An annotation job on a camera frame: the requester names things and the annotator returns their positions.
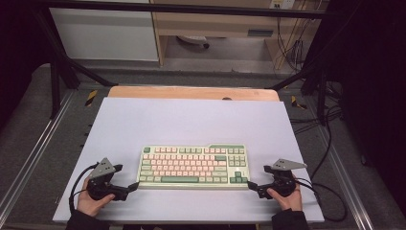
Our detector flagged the person's left hand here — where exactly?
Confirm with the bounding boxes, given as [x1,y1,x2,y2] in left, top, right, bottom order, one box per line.
[77,177,116,217]

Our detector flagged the black metal crossbar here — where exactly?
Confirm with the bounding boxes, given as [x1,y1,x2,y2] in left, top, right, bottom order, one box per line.
[41,0,329,19]

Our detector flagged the wooden table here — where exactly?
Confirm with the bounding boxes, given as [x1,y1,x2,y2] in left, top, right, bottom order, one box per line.
[107,85,281,103]

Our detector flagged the white power strip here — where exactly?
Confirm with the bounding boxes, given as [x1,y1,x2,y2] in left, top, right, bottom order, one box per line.
[269,0,296,10]

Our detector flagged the light wooden desk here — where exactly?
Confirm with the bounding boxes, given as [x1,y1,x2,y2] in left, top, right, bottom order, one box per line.
[149,0,329,70]

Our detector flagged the aluminium rail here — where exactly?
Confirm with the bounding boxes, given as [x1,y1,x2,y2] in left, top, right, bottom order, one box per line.
[0,90,76,219]
[317,127,374,230]

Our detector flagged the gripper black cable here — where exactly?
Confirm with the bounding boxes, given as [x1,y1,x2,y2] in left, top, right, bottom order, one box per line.
[295,176,348,223]
[68,162,99,215]

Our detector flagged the white table board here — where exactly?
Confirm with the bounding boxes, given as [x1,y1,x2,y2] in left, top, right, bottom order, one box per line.
[52,97,325,224]

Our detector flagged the black floor cables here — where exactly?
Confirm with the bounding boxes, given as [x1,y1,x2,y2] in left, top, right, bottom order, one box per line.
[288,80,344,180]

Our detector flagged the yellow and black tape marker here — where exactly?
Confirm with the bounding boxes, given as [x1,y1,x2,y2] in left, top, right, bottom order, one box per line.
[290,95,307,110]
[84,89,99,107]

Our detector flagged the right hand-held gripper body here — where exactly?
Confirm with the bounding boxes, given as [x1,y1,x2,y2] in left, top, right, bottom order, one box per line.
[258,158,308,199]

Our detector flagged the green and pink keyboard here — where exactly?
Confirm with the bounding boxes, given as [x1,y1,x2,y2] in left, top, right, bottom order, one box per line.
[136,143,252,191]

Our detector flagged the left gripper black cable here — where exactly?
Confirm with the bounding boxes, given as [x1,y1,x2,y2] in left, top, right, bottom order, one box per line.
[68,162,99,215]

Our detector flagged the office chair base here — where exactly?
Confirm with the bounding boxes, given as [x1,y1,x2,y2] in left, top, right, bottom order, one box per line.
[176,34,211,50]

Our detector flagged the white cabinet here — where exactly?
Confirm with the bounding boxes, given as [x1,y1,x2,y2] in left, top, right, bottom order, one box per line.
[49,7,160,62]

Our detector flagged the person's right hand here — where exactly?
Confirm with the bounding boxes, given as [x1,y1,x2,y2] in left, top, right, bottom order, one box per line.
[267,174,304,212]

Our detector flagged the black metal stand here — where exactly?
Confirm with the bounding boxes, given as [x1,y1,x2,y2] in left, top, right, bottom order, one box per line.
[32,6,119,120]
[269,18,362,127]

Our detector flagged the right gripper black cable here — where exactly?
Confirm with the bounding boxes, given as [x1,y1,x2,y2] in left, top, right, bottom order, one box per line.
[295,176,348,223]

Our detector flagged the black curtain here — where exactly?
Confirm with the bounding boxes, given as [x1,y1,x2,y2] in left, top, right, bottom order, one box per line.
[0,0,54,128]
[328,0,406,209]

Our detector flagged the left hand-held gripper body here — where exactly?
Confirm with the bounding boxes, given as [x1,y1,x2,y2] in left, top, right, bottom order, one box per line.
[86,157,129,202]

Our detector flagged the hanging black cable bundle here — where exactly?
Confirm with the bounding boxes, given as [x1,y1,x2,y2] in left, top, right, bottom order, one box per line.
[276,0,324,73]

